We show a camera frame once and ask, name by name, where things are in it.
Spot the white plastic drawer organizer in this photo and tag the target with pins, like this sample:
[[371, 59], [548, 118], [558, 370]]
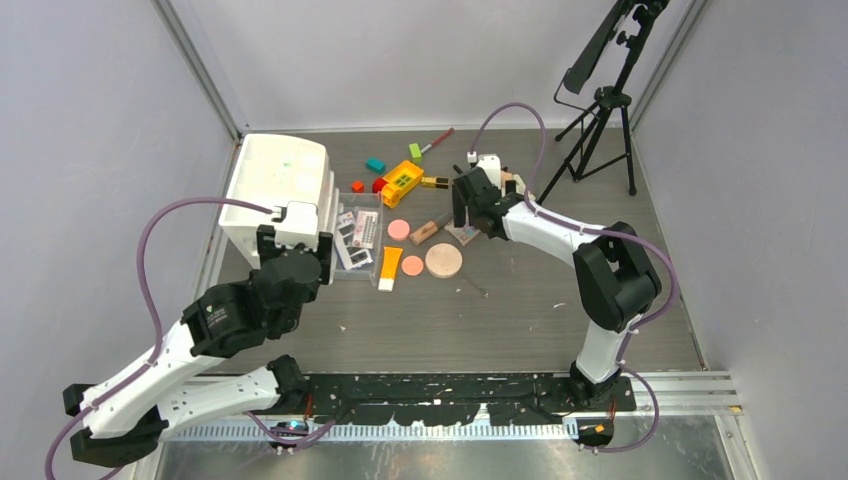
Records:
[[272, 170]]

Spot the red makeup pencil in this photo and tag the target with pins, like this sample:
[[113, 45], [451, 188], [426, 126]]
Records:
[[437, 141]]

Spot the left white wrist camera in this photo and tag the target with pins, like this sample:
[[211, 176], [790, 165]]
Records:
[[297, 226]]

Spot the teal toy block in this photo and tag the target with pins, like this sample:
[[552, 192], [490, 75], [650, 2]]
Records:
[[376, 166]]

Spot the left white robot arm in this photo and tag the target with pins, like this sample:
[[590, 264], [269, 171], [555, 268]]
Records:
[[126, 416]]

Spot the yellow toy block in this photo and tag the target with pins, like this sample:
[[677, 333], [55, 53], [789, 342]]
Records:
[[397, 183]]

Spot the eyeshadow palette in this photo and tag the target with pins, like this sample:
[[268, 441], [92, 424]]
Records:
[[464, 235]]

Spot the aluminium rail frame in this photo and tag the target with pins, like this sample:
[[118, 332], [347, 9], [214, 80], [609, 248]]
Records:
[[657, 395]]

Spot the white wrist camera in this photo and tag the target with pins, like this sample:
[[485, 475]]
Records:
[[490, 164], [297, 226]]

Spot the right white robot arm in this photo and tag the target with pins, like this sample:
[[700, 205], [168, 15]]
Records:
[[617, 282]]

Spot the orange cream tube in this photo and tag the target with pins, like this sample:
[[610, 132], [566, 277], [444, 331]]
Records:
[[391, 258]]

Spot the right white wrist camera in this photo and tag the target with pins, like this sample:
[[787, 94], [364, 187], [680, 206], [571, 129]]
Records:
[[490, 164]]

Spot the small pink round puff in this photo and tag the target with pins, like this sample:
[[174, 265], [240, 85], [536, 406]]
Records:
[[398, 230]]

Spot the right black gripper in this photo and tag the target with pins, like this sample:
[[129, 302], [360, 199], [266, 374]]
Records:
[[461, 210]]

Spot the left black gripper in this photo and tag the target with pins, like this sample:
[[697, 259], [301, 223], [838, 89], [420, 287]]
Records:
[[270, 248]]

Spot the foundation tube grey cap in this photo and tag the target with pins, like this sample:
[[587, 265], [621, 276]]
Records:
[[429, 229]]

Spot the clear plastic drawer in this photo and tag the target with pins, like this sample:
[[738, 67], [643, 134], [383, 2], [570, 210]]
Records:
[[350, 201]]

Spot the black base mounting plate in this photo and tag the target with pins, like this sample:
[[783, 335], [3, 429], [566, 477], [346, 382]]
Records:
[[507, 399]]

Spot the green toy block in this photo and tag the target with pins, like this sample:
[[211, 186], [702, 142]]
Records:
[[415, 153]]

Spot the gold black lipstick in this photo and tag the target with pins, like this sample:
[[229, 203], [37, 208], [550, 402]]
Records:
[[435, 182]]

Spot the black tripod stand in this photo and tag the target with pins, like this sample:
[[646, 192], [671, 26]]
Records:
[[628, 24]]

